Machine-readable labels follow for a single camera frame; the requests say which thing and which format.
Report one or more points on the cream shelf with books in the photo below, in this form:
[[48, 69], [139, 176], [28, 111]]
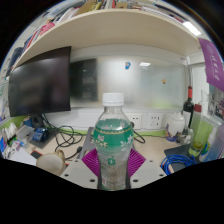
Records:
[[110, 30]]

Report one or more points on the white ceramic jar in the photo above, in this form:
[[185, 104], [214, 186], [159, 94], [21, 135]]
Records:
[[175, 125]]

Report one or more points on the clear plastic box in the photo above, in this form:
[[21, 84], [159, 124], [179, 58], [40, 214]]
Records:
[[26, 132]]

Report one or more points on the printed white paper sheet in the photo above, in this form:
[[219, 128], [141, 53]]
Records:
[[23, 156]]

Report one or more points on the black computer monitor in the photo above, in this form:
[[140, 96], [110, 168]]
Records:
[[40, 83]]

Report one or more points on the purple hanging pennant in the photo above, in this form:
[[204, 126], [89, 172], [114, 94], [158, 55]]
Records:
[[213, 66]]

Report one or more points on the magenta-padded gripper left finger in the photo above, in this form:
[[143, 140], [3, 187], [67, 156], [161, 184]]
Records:
[[79, 171]]

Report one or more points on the ceiling light panel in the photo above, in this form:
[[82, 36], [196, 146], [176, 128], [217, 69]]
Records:
[[192, 28]]

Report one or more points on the small blue box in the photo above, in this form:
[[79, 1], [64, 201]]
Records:
[[39, 134]]

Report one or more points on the grey metal laptop stand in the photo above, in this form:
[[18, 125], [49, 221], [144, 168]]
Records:
[[87, 143]]

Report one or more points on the white patterned paper cup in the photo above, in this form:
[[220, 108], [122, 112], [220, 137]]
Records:
[[50, 163]]

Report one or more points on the dark wine bottle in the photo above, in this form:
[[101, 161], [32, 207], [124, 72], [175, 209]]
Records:
[[188, 110]]

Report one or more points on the green-labelled clear drink bottle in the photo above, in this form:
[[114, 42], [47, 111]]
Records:
[[113, 140]]

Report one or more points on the white wall socket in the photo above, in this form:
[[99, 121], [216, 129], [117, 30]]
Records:
[[137, 120], [154, 120]]

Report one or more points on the green clear tumbler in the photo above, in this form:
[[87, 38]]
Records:
[[200, 133]]

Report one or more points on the black desk mat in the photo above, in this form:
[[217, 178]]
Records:
[[176, 150]]

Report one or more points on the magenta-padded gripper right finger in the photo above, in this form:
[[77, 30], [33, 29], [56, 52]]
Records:
[[147, 171]]

